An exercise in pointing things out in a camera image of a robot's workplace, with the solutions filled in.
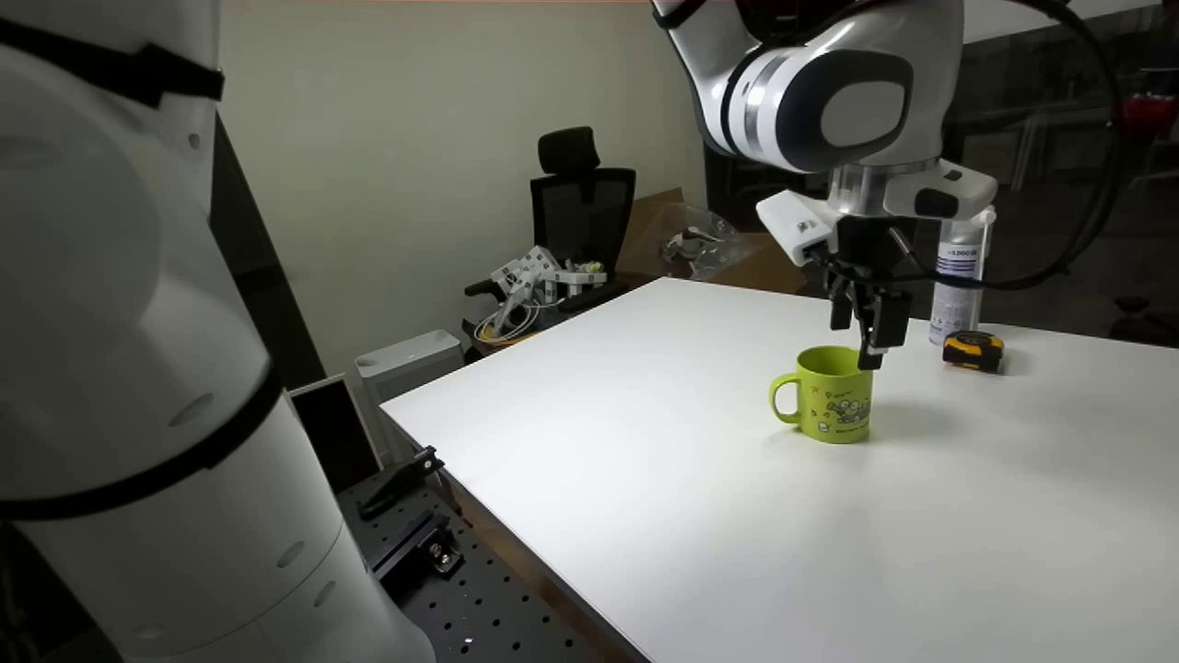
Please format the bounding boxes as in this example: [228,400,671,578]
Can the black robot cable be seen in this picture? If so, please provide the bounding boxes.
[927,0,1129,297]

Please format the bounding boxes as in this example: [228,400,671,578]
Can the black flat panel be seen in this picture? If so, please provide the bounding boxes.
[287,372,385,498]

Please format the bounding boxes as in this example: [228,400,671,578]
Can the clear plastic water bottle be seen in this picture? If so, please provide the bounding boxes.
[927,205,999,350]

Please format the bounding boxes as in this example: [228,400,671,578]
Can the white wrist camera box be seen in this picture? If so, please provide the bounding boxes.
[751,184,854,268]

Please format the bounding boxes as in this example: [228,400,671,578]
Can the black table clamp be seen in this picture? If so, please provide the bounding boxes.
[354,442,449,518]

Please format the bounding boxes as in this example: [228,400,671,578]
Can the dark office chair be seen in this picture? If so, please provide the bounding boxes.
[525,125,639,293]

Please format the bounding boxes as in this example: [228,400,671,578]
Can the white black gadget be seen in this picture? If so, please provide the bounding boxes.
[459,243,610,353]

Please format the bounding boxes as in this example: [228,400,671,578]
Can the white rectangular box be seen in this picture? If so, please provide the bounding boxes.
[354,324,466,404]

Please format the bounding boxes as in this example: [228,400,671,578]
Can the green cartoon print mug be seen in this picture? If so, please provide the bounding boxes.
[765,342,876,444]

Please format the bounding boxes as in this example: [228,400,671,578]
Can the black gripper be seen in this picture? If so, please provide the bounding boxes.
[826,214,943,372]

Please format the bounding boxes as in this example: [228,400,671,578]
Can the stacked brown cardboard boxes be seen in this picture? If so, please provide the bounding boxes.
[614,184,691,288]

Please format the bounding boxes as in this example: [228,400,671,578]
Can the black metal bracket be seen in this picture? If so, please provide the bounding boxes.
[372,505,466,590]

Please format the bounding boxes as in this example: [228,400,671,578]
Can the black yellow tape measure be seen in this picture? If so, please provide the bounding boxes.
[939,326,1009,374]

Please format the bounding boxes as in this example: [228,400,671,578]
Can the clear plastic bag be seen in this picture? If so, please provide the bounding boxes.
[663,216,765,284]

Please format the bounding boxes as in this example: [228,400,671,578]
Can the black optical breadboard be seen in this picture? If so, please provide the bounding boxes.
[347,458,622,663]

